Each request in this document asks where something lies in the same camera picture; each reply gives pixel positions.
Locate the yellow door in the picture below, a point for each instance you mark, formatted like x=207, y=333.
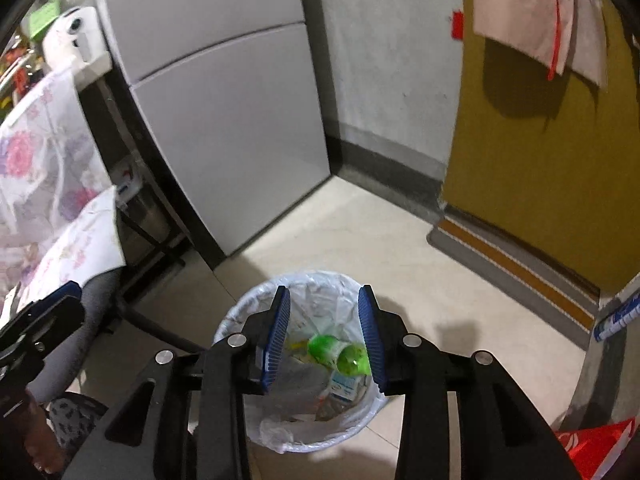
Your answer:
x=540, y=185

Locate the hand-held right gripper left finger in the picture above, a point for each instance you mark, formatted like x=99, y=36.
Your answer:
x=277, y=342

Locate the bin with white bag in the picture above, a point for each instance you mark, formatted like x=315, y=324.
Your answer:
x=305, y=410

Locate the striped door threshold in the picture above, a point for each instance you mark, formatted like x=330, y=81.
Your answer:
x=515, y=280

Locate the blue and white tube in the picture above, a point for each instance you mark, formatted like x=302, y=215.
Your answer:
x=617, y=317

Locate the large floral tablecloth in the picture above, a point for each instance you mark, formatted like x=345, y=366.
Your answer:
x=40, y=160

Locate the patterned trousers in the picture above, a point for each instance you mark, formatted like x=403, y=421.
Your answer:
x=75, y=422

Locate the black table frame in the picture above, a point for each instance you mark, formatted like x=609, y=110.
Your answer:
x=150, y=240

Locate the blue and white carton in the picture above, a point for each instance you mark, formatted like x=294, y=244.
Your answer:
x=345, y=389

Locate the white refrigerator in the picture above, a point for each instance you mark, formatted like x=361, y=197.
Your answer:
x=220, y=110

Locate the grey padded chair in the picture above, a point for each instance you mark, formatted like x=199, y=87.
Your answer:
x=85, y=320

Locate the red plastic bag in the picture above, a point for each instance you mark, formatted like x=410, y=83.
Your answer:
x=595, y=447

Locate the person's left hand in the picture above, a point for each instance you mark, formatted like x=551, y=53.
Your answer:
x=42, y=435

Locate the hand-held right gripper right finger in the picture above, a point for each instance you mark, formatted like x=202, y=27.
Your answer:
x=371, y=342

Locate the metal pot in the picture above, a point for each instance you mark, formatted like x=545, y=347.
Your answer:
x=145, y=220

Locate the small floral cloth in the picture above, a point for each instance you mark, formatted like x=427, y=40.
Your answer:
x=80, y=245

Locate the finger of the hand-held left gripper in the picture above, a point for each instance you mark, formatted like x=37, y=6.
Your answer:
x=45, y=322
x=65, y=290

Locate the cluttered shelf of goods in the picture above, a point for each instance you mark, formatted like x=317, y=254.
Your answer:
x=20, y=60

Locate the green plastic bottle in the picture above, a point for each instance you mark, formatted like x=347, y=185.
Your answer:
x=350, y=357

